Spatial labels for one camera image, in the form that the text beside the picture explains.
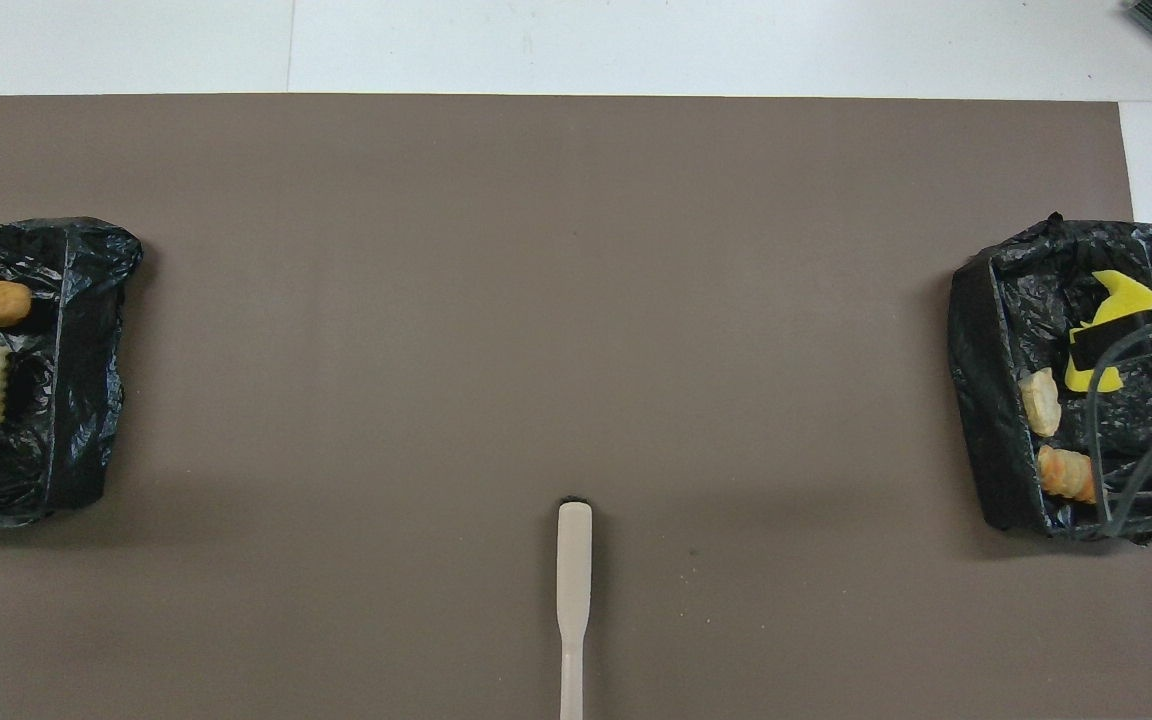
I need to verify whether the pale croissant piece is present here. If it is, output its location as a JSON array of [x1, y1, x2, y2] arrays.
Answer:
[[1020, 367, 1063, 438]]

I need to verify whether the orange striped croissant piece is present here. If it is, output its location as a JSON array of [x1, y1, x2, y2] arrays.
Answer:
[[1037, 445, 1097, 504]]

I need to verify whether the beige hand brush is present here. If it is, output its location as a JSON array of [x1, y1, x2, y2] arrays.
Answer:
[[556, 497, 595, 720]]

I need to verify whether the black bag lined bin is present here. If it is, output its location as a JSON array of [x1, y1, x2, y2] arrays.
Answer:
[[0, 217, 144, 529], [946, 212, 1152, 546]]

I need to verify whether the brown table mat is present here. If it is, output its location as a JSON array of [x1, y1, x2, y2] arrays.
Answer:
[[0, 94, 1152, 720]]

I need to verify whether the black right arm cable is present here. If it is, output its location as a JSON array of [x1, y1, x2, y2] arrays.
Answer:
[[1084, 300, 1152, 531]]

